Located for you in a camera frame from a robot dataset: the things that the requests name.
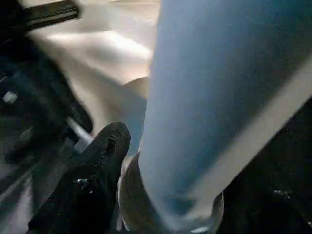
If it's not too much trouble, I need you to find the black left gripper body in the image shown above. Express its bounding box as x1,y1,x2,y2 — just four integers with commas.
0,0,74,164

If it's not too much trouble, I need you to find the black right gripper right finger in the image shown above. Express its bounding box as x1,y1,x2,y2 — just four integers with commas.
214,97,312,234

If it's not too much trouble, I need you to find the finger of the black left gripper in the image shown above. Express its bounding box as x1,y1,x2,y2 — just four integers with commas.
66,100,94,135

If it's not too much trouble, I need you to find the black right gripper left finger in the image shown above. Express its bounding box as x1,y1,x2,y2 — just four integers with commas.
27,122,131,234

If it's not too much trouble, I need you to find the white plastic table top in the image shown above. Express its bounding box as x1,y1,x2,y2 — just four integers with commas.
19,0,161,147

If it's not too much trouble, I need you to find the white plastic table leg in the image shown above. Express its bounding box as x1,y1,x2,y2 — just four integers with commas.
117,0,312,234

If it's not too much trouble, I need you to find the black mat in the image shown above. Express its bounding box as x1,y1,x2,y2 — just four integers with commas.
0,136,312,234

